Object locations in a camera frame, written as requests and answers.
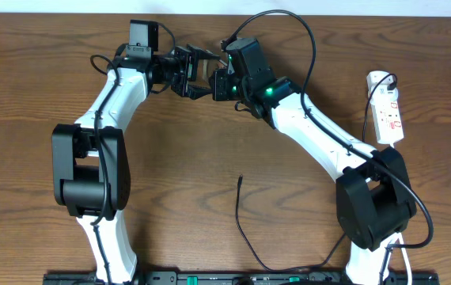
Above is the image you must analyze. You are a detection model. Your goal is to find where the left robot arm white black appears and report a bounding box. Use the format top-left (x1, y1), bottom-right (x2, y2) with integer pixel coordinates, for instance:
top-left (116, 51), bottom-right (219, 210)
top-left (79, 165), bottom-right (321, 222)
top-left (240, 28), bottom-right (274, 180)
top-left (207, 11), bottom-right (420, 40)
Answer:
top-left (51, 44), bottom-right (220, 284)

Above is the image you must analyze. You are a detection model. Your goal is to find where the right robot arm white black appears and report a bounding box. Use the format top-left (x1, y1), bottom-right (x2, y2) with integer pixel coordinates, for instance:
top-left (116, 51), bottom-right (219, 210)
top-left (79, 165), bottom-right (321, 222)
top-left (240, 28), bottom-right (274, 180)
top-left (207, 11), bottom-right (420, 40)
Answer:
top-left (210, 37), bottom-right (418, 284)

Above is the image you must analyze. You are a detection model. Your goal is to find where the white power strip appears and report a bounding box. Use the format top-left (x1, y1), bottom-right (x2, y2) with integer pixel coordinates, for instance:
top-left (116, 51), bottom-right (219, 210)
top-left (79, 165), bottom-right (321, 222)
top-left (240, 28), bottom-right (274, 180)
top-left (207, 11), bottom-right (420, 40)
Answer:
top-left (366, 70), bottom-right (404, 146)

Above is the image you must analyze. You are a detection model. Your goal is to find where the black plug in strip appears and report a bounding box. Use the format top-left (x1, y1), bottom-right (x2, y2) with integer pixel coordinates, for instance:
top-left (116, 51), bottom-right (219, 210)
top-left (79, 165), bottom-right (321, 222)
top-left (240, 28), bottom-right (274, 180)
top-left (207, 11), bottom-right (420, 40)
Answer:
top-left (387, 81), bottom-right (397, 91)

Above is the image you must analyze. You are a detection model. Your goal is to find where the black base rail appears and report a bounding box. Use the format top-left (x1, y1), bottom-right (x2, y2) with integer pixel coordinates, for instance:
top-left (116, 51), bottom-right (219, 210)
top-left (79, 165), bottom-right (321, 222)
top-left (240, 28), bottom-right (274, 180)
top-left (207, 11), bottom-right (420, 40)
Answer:
top-left (42, 271), bottom-right (440, 285)

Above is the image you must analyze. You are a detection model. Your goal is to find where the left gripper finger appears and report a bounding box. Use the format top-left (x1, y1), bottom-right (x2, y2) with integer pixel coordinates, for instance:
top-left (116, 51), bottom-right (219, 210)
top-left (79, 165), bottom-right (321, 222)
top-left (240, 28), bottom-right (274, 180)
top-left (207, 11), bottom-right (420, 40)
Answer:
top-left (186, 85), bottom-right (213, 100)
top-left (187, 44), bottom-right (213, 62)

